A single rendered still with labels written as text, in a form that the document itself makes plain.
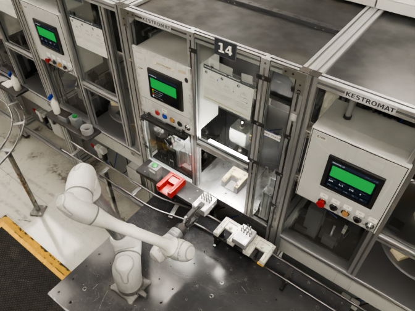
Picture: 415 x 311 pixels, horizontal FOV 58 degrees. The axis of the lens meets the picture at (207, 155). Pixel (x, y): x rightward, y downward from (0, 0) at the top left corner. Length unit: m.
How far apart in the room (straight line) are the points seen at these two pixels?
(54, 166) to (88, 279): 1.95
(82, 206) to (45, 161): 2.53
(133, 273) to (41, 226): 1.71
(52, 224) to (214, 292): 1.88
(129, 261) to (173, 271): 0.36
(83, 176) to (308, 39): 1.26
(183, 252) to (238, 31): 1.13
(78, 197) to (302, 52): 1.22
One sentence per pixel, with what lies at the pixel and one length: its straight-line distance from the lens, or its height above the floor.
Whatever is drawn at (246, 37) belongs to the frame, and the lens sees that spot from 1.87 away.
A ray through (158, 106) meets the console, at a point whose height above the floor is 1.47.
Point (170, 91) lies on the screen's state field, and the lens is 2.11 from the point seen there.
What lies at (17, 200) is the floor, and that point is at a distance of 4.08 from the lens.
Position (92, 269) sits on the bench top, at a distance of 2.58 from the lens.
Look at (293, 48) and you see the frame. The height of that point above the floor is 2.01.
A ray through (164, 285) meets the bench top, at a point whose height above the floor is 0.68.
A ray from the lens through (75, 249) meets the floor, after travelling 3.53.
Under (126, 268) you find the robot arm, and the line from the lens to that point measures 2.22.
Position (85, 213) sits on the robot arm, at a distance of 1.85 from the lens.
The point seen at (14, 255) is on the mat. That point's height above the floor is 0.01.
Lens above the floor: 2.86
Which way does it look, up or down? 45 degrees down
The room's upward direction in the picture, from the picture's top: straight up
